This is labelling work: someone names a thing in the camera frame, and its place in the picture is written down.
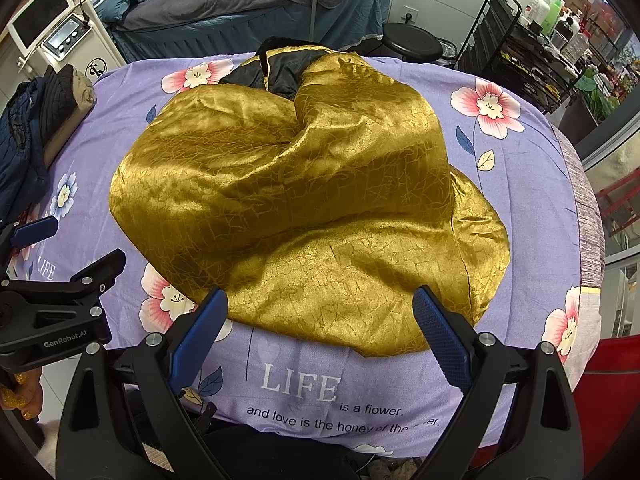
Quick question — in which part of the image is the gold satin padded jacket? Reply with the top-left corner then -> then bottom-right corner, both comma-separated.
108,40 -> 510,357

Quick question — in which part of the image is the dark folded clothes pile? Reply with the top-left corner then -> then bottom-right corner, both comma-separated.
0,64 -> 77,223

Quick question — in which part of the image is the purple floral bed sheet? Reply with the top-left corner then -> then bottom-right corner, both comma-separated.
10,54 -> 604,457

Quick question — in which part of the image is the brown folded garment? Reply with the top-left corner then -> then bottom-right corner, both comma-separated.
39,64 -> 96,168

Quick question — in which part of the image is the white control unit machine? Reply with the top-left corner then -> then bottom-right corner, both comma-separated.
17,0 -> 126,81

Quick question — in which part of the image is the white monitor screen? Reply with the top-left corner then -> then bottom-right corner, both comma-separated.
6,0 -> 74,55

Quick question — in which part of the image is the massage bed teal cover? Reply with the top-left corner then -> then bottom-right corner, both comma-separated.
108,0 -> 390,63

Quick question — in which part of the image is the grey metal pole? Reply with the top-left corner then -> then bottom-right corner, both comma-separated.
308,0 -> 318,44

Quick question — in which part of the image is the black round stool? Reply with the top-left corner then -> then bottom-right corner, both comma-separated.
382,23 -> 442,63

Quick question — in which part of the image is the green bottle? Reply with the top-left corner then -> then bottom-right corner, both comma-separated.
541,0 -> 563,36

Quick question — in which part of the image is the black wire trolley rack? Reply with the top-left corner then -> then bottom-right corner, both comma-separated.
456,0 -> 582,113

